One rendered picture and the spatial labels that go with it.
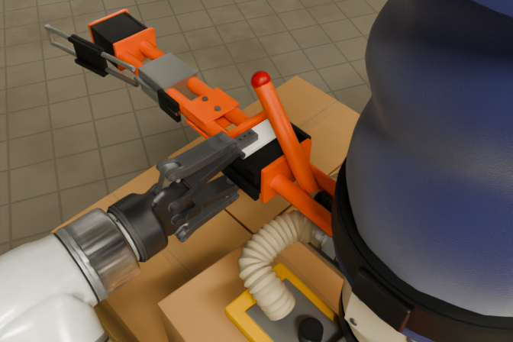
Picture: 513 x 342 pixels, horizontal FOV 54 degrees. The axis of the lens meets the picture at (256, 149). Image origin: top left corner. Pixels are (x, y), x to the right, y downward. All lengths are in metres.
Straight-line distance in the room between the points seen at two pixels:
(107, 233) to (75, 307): 0.08
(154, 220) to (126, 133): 1.96
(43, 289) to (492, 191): 0.40
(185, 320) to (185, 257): 0.54
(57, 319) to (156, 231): 0.13
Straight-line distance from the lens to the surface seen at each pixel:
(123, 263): 0.56
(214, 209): 0.66
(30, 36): 3.34
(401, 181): 0.35
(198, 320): 0.85
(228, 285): 0.87
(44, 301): 0.54
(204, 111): 0.70
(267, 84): 0.57
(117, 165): 2.37
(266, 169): 0.60
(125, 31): 0.86
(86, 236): 0.55
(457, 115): 0.28
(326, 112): 1.75
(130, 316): 1.32
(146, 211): 0.57
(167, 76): 0.76
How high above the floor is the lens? 1.71
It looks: 47 degrees down
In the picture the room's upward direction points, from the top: straight up
